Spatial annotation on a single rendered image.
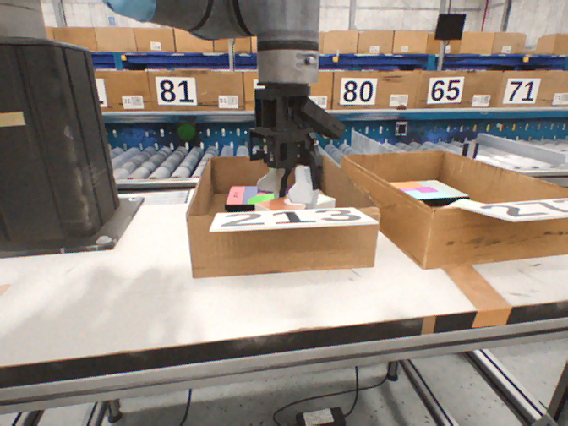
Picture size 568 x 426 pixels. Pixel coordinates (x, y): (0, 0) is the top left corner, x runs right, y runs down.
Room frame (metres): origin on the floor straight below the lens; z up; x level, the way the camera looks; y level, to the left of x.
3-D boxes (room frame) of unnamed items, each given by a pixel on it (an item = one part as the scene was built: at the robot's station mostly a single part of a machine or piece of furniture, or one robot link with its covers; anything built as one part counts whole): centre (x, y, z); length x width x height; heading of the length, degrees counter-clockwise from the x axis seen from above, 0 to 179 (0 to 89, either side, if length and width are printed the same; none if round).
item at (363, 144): (1.31, -0.32, 0.76); 0.46 x 0.01 x 0.09; 6
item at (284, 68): (0.55, -0.01, 1.03); 0.10 x 0.09 x 0.05; 41
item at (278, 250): (0.64, 0.02, 0.80); 0.38 x 0.28 x 0.10; 7
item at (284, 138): (0.55, 0.00, 0.95); 0.09 x 0.08 x 0.12; 131
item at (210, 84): (1.70, 0.39, 0.96); 0.39 x 0.29 x 0.17; 96
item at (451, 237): (0.67, -0.31, 0.80); 0.38 x 0.28 x 0.10; 11
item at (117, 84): (1.66, 0.78, 0.96); 0.39 x 0.29 x 0.17; 96
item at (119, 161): (1.22, 0.62, 0.72); 0.52 x 0.05 x 0.05; 6
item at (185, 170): (1.24, 0.36, 0.72); 0.52 x 0.05 x 0.05; 6
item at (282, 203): (0.57, -0.02, 0.80); 0.13 x 0.07 x 0.04; 131
